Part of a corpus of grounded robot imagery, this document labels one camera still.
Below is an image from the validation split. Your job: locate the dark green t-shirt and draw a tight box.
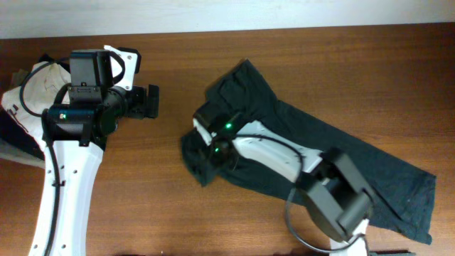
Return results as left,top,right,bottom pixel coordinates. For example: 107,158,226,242
181,60,437,245

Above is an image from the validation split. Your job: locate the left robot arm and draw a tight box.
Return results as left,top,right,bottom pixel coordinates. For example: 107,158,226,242
29,46,159,255

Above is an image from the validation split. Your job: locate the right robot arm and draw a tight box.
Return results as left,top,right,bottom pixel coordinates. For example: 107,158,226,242
193,110,374,255

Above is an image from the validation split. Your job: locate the white folded garment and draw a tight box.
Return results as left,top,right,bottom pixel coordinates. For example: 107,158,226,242
1,63,70,151

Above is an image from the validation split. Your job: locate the black folded garment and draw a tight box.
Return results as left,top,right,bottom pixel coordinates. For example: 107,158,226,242
1,54,70,160

